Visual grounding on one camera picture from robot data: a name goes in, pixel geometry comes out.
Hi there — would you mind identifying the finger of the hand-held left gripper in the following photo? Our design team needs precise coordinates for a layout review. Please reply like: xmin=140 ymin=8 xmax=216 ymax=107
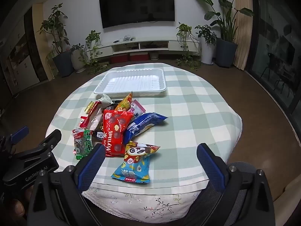
xmin=35 ymin=129 xmax=62 ymax=156
xmin=0 ymin=126 xmax=30 ymax=151

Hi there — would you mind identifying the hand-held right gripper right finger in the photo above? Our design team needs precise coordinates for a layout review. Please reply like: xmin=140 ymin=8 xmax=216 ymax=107
xmin=188 ymin=143 xmax=275 ymax=226

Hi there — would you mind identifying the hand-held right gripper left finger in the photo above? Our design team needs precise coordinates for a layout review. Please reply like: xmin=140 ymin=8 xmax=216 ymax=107
xmin=27 ymin=143 xmax=107 ymax=226

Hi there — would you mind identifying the green snack packet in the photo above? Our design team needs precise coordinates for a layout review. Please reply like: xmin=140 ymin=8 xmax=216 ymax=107
xmin=72 ymin=128 xmax=94 ymax=160

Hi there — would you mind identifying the large red snack bag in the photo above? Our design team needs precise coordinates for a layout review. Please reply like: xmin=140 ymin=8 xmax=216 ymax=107
xmin=103 ymin=109 xmax=134 ymax=158

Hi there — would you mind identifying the panda print snack bag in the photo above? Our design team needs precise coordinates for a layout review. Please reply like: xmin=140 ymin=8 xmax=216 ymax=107
xmin=111 ymin=141 xmax=161 ymax=184

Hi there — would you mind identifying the white and red snack packet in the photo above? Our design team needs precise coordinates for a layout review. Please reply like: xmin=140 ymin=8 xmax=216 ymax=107
xmin=80 ymin=101 xmax=104 ymax=131

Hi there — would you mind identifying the blue snack bag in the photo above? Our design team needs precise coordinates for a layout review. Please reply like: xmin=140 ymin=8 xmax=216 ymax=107
xmin=122 ymin=112 xmax=168 ymax=144

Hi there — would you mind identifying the white clear snack packet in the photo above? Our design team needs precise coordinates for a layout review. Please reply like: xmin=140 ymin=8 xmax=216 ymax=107
xmin=95 ymin=94 xmax=112 ymax=104

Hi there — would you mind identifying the white plastic tray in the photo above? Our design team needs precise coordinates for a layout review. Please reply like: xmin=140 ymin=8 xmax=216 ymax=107
xmin=93 ymin=69 xmax=167 ymax=98

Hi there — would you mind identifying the person's left hand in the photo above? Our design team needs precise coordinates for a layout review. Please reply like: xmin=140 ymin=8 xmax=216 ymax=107
xmin=5 ymin=186 xmax=34 ymax=226

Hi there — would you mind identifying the black and silver snack packet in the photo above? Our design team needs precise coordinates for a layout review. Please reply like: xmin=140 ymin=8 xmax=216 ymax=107
xmin=93 ymin=131 xmax=105 ymax=144

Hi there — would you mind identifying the green checked tablecloth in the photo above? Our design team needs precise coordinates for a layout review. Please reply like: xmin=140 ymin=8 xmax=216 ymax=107
xmin=45 ymin=63 xmax=243 ymax=189

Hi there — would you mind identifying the white floral cloth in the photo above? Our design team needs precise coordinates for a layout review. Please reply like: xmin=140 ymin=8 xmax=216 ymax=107
xmin=81 ymin=178 xmax=210 ymax=226

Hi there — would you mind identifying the orange yellow snack packet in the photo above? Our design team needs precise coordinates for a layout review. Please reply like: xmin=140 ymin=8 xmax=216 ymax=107
xmin=114 ymin=92 xmax=133 ymax=111

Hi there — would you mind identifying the pink snack packet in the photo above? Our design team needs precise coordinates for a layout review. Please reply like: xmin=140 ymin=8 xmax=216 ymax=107
xmin=128 ymin=99 xmax=146 ymax=115

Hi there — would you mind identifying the tall plant in dark pot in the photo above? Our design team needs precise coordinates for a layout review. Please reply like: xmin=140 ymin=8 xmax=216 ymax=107
xmin=39 ymin=3 xmax=74 ymax=78

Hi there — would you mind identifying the plant in white pot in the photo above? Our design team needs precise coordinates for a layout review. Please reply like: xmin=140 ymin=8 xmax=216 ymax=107
xmin=70 ymin=44 xmax=87 ymax=73

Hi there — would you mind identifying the trailing vine plant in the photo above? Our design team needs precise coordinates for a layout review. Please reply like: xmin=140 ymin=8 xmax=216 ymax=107
xmin=81 ymin=30 xmax=110 ymax=74
xmin=175 ymin=22 xmax=203 ymax=70

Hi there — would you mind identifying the small tree in white pot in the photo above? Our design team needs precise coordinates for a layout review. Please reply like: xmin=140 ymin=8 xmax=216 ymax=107
xmin=195 ymin=24 xmax=218 ymax=65

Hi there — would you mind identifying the large leafy plant in dark pot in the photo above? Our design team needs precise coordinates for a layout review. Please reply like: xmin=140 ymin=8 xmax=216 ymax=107
xmin=191 ymin=0 xmax=255 ymax=68

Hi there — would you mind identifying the white television cabinet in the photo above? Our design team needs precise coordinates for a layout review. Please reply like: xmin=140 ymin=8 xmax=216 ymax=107
xmin=85 ymin=40 xmax=201 ymax=58

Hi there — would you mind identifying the glass sliding door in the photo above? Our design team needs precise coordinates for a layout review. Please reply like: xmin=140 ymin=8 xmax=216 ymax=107
xmin=245 ymin=0 xmax=301 ymax=132

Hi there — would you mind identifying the beige curtain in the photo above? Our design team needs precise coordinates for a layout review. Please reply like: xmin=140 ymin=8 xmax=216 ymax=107
xmin=233 ymin=0 xmax=253 ymax=70

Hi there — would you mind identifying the wall television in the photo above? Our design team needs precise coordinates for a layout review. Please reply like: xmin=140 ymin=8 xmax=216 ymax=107
xmin=98 ymin=0 xmax=176 ymax=29

